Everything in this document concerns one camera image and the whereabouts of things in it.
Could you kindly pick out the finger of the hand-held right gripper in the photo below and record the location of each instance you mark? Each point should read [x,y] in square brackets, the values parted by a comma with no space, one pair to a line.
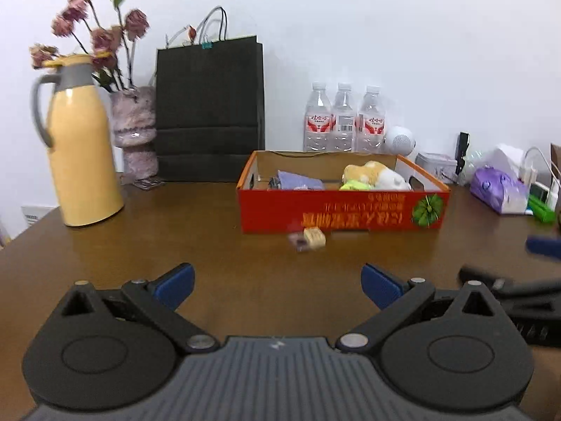
[545,248]
[526,289]

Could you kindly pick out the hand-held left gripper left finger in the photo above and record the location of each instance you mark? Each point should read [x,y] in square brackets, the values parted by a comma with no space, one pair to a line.
[177,285]

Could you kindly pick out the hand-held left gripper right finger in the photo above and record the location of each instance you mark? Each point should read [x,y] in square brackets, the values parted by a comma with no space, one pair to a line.
[381,287]

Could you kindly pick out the red cardboard box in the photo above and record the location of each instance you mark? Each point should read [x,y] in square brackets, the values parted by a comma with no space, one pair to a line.
[350,217]

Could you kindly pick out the tan candy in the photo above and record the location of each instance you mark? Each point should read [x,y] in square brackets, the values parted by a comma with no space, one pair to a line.
[314,237]

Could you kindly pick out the purple candy wrapper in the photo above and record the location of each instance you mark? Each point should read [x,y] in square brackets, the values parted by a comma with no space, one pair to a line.
[298,243]

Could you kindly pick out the green tissue packet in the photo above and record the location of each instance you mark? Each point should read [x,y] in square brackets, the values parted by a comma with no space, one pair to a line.
[353,185]

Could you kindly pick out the white and tan plush toy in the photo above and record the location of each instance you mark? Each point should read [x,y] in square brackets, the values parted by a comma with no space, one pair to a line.
[381,175]

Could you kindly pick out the purple cloth pouch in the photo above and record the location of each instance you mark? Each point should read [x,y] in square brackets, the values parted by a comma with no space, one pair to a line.
[300,180]

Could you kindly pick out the green box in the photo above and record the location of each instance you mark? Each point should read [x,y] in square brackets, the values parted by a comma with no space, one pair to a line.
[542,209]

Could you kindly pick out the small white bottle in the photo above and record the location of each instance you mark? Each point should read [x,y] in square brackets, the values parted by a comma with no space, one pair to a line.
[553,195]

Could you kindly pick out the purple tissue pack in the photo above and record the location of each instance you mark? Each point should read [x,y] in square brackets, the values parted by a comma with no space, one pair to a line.
[497,188]

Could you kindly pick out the small dark tile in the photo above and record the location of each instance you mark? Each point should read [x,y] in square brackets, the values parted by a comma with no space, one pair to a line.
[149,183]

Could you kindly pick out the clear plastic bag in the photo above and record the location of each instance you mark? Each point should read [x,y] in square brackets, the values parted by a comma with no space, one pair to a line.
[472,164]

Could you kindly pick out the black upright device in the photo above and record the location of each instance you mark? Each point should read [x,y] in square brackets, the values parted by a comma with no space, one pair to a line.
[462,149]

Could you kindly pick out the grey tin box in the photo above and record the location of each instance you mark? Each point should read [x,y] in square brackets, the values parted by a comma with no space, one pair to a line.
[436,167]

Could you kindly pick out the white round speaker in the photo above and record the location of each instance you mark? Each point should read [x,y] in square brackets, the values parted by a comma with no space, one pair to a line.
[399,141]

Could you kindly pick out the white box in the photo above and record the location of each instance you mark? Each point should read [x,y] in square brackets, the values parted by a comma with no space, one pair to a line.
[37,215]

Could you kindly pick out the yellow thermos jug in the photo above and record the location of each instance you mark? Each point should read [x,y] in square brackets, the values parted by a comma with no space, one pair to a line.
[83,153]

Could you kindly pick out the clear water bottle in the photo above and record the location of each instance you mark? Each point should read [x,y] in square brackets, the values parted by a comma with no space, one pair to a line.
[371,125]
[316,123]
[344,123]

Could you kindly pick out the pink fuzzy vase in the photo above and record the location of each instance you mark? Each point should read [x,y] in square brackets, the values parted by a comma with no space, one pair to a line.
[131,123]

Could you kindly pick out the black paper bag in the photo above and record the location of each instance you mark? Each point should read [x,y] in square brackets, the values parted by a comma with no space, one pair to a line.
[210,109]

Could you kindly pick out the dried pink roses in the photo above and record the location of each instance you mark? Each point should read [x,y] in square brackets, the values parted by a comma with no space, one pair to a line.
[136,22]

